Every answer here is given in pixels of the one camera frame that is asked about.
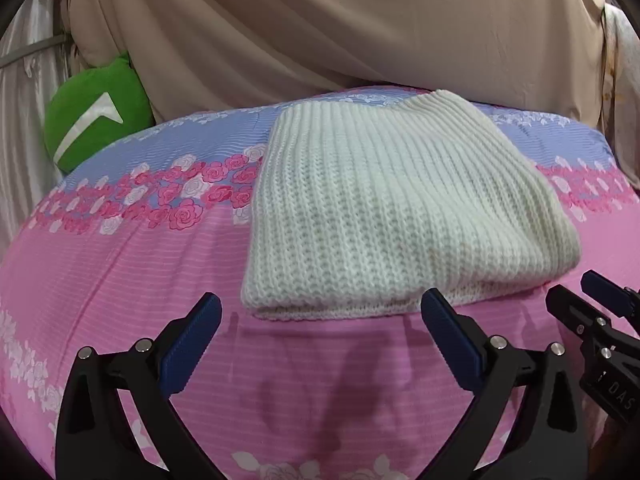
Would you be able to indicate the white sheer curtain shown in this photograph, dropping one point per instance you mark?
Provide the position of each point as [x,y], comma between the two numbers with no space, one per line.
[25,135]

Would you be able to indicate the green cushion white mark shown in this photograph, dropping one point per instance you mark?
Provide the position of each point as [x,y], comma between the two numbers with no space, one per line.
[85,110]

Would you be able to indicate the pink blue floral bedsheet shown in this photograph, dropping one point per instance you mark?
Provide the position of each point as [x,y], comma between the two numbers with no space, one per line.
[125,280]

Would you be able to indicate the grey curtain rod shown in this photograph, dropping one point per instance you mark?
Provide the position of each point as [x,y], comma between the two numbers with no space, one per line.
[35,49]

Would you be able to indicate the cream floral curtain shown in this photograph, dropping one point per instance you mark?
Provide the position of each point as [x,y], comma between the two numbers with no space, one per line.
[625,100]

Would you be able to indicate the white knit sweater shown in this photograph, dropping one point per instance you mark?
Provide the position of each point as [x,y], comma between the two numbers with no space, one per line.
[395,200]

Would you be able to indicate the beige curtain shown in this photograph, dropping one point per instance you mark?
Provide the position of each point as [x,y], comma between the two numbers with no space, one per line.
[320,25]

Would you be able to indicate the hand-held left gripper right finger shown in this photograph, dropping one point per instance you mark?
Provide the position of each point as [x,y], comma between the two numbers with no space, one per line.
[450,337]

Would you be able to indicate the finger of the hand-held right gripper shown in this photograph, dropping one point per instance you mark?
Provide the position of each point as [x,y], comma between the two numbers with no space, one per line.
[570,310]
[607,290]

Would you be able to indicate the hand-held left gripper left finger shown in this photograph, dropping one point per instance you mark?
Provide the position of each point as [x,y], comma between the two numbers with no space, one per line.
[192,342]

